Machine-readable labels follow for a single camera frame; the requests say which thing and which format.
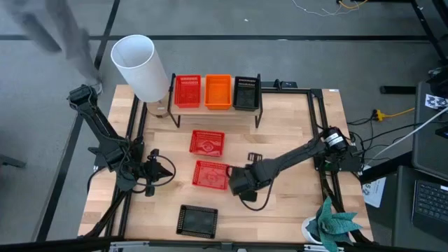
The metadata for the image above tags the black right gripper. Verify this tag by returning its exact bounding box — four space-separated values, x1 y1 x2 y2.
227 152 270 203

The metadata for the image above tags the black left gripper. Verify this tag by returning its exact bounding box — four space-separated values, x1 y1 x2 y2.
139 148 175 197

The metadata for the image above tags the red plastic basket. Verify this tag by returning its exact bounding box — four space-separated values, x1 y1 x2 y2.
188 129 226 158
191 160 231 191
174 74 203 109

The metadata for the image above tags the wooden shelf with black legs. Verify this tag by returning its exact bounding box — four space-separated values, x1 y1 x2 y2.
167 72 264 129

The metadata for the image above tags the white plant pot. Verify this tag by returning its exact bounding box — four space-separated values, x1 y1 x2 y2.
301 216 325 245

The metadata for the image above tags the teal artificial succulent plant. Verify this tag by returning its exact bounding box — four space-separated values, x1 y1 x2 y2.
306 195 363 252

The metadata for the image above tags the white cylindrical table lamp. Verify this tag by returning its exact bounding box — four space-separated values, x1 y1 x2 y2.
110 34 171 119

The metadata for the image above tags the white paper sheet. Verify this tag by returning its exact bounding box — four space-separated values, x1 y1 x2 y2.
362 167 387 209

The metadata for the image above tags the black floor foot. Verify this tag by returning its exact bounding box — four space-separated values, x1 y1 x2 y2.
0 153 27 169

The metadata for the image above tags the person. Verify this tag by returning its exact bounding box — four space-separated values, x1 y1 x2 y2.
0 0 104 87

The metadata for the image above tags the black side desk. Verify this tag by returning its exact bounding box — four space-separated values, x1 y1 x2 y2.
391 164 448 252

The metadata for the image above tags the black floor bar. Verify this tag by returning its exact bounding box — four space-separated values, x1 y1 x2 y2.
379 85 417 95

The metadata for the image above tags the dark grey cabinet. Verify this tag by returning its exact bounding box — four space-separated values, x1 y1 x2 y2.
412 80 448 181

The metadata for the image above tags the black laptop keyboard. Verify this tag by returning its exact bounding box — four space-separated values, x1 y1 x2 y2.
411 178 448 243

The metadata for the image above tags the white printed tag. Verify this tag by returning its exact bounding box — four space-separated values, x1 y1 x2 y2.
424 93 448 111

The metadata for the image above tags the black metal stand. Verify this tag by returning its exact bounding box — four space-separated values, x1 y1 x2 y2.
335 0 448 64

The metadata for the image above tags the black metal rail frame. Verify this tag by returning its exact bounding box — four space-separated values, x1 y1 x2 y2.
78 80 375 252

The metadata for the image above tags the black clamp mount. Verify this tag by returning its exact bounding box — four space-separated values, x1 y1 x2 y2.
260 78 298 90

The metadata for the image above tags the yellow power plug cord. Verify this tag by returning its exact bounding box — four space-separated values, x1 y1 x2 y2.
372 106 416 122

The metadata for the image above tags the thin white wire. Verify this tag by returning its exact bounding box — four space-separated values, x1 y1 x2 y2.
291 0 351 18

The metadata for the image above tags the white cable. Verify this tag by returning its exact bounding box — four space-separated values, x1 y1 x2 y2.
363 106 448 165

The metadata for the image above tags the thin yellow wire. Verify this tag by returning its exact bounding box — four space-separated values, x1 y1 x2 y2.
337 0 369 10

